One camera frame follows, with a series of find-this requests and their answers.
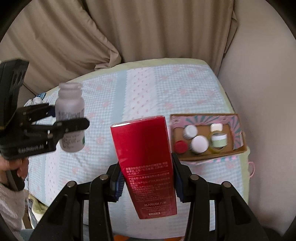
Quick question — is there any red cosmetic box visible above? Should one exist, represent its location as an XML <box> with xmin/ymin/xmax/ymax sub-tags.
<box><xmin>110</xmin><ymin>115</ymin><xmax>177</xmax><ymax>219</ymax></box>

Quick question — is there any yellow tape roll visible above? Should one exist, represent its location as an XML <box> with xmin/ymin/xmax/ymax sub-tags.
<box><xmin>208</xmin><ymin>131</ymin><xmax>228</xmax><ymax>154</ymax></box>

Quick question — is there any red lid jar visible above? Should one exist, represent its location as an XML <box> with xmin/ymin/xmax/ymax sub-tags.
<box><xmin>174</xmin><ymin>140</ymin><xmax>189</xmax><ymax>154</ymax></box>

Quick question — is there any dark green jar white lid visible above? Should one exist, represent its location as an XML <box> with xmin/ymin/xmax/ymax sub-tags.
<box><xmin>190</xmin><ymin>135</ymin><xmax>209</xmax><ymax>154</ymax></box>

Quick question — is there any person's left forearm sleeve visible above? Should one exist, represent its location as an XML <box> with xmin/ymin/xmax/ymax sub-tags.
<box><xmin>0</xmin><ymin>184</ymin><xmax>25</xmax><ymax>240</ymax></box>

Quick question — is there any beige curtain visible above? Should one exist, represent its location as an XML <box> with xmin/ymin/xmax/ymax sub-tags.
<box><xmin>1</xmin><ymin>1</ymin><xmax>238</xmax><ymax>93</ymax></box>

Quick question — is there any pink hook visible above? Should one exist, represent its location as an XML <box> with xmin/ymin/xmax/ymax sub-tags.
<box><xmin>248</xmin><ymin>161</ymin><xmax>255</xmax><ymax>178</ymax></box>

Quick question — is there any small white round jar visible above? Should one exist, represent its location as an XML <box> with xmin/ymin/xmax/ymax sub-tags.
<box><xmin>183</xmin><ymin>125</ymin><xmax>198</xmax><ymax>140</ymax></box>

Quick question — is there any checked bed sheet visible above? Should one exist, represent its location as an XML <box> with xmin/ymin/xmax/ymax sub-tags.
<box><xmin>26</xmin><ymin>59</ymin><xmax>250</xmax><ymax>239</ymax></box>

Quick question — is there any person's left hand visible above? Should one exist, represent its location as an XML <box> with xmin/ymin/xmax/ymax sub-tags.
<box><xmin>0</xmin><ymin>156</ymin><xmax>29</xmax><ymax>185</ymax></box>

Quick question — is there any white pill bottle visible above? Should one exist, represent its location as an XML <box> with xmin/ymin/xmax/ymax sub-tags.
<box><xmin>55</xmin><ymin>83</ymin><xmax>85</xmax><ymax>153</ymax></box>

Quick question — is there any small white earbud case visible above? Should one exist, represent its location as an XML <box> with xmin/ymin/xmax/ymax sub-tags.
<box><xmin>210</xmin><ymin>123</ymin><xmax>223</xmax><ymax>132</ymax></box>

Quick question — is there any pink cardboard box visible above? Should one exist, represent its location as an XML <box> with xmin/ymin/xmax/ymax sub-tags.
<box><xmin>170</xmin><ymin>113</ymin><xmax>247</xmax><ymax>162</ymax></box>

